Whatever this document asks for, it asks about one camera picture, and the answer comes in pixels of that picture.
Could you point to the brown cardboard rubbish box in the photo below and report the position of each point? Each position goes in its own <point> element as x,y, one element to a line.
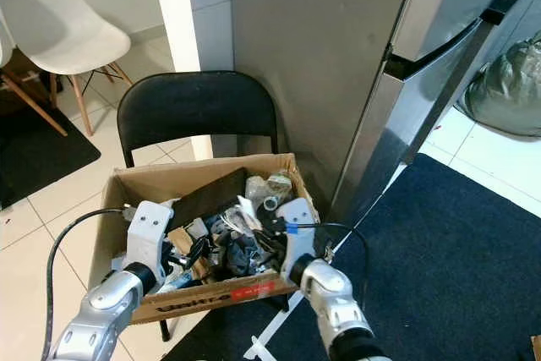
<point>106,243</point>

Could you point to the clear plastic bottle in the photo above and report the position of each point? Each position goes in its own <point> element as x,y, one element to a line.
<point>277,188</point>

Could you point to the black foam slab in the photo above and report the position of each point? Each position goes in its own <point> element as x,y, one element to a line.
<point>211,192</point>

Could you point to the white floor tape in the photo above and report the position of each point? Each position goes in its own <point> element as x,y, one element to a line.
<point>270,327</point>

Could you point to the black folding chair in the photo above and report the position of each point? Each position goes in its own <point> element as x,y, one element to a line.
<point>194,107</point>

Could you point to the black floor mat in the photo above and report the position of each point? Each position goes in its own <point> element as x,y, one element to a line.
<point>42,158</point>

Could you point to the steel grey refrigerator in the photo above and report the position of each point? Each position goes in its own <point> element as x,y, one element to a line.
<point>313,48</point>

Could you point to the dark blue carpet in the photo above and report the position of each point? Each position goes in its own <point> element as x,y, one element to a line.
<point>456,276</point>

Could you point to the small brown cardboard box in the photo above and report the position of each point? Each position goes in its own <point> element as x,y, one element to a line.
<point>25,69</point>

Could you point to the green garbage bag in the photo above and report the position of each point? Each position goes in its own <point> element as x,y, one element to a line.
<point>507,90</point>

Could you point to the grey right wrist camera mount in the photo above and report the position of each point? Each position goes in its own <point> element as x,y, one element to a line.
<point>296,247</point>

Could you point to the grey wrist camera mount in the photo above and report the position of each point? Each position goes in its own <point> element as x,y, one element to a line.
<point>148,234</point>
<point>296,247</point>

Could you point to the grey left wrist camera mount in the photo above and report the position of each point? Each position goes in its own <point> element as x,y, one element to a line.
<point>148,234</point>

